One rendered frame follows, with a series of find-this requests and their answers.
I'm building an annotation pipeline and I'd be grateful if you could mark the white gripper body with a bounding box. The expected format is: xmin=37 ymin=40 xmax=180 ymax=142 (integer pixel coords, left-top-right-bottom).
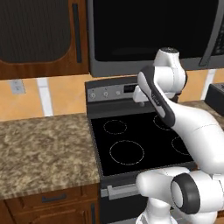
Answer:
xmin=132 ymin=86 xmax=153 ymax=107

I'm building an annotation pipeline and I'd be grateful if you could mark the black glass-top stove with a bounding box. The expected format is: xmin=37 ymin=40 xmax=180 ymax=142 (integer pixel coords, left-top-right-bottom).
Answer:
xmin=84 ymin=76 xmax=200 ymax=224

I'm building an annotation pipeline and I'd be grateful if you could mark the black and grey microwave oven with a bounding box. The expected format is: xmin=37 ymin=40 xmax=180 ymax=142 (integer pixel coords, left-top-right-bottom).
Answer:
xmin=86 ymin=0 xmax=224 ymax=79

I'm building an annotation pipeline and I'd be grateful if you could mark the black worktop appliance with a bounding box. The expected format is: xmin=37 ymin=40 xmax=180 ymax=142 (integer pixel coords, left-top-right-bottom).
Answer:
xmin=204 ymin=82 xmax=224 ymax=117

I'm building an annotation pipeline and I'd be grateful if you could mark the black oven door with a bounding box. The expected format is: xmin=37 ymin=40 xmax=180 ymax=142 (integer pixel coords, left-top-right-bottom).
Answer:
xmin=99 ymin=187 xmax=151 ymax=224

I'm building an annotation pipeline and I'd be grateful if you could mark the wooden cupboard door dark panel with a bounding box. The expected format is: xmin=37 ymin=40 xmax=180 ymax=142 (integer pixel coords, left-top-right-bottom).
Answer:
xmin=0 ymin=0 xmax=90 ymax=81

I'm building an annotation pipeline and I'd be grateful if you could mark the wooden base cupboard door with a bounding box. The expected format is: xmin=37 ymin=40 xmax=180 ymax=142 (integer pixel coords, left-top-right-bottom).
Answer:
xmin=11 ymin=200 xmax=101 ymax=224

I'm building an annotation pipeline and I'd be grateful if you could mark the wooden drawer front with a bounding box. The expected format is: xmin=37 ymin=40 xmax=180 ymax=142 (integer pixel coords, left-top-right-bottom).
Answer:
xmin=3 ymin=185 xmax=85 ymax=216

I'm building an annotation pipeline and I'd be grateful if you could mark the dark cupboard door handle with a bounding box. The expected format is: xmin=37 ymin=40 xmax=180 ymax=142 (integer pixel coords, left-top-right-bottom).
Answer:
xmin=72 ymin=3 xmax=83 ymax=64

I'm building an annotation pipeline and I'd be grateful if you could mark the dark grey microwave handle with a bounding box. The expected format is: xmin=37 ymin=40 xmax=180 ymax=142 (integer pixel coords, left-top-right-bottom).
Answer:
xmin=199 ymin=0 xmax=224 ymax=67

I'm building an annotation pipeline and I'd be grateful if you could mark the grey oven door handle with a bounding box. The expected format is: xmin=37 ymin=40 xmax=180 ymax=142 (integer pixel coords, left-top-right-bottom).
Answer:
xmin=100 ymin=183 xmax=142 ymax=201

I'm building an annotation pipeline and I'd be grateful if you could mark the grey wall socket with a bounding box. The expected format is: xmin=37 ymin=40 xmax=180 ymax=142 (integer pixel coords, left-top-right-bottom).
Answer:
xmin=8 ymin=79 xmax=26 ymax=95

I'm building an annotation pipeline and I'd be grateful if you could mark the dark base cupboard handle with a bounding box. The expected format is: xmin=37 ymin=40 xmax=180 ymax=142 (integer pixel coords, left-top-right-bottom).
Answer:
xmin=89 ymin=203 xmax=97 ymax=224

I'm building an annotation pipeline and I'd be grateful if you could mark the dark drawer handle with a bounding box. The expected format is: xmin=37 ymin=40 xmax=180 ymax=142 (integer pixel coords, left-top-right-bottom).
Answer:
xmin=40 ymin=193 xmax=68 ymax=204

